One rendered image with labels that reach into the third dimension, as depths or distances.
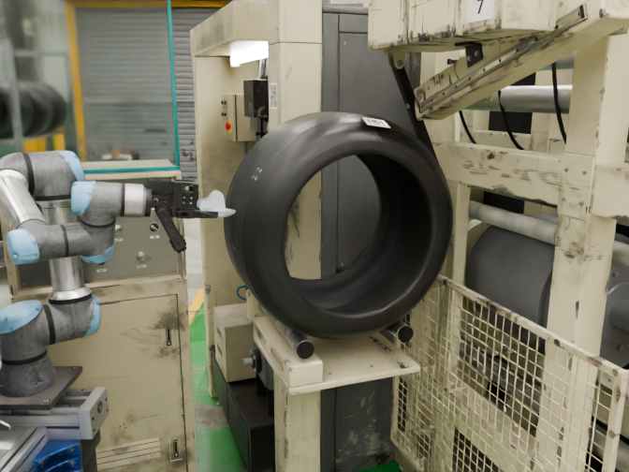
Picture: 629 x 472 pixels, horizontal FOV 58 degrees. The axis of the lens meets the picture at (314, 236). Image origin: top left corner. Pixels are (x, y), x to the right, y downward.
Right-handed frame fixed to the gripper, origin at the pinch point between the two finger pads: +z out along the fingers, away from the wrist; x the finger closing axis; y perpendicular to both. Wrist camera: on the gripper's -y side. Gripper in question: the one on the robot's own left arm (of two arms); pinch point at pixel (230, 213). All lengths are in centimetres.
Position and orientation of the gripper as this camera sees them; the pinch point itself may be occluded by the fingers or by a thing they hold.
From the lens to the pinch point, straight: 139.6
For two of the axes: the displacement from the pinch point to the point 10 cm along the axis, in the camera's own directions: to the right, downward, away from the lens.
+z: 9.3, 0.3, 3.6
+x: -3.4, -2.1, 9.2
